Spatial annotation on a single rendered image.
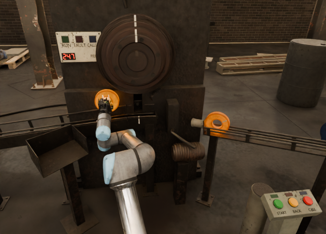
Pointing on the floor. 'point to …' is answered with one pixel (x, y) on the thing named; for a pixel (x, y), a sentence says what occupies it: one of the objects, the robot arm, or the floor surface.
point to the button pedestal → (288, 211)
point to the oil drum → (303, 73)
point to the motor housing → (181, 160)
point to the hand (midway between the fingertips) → (106, 98)
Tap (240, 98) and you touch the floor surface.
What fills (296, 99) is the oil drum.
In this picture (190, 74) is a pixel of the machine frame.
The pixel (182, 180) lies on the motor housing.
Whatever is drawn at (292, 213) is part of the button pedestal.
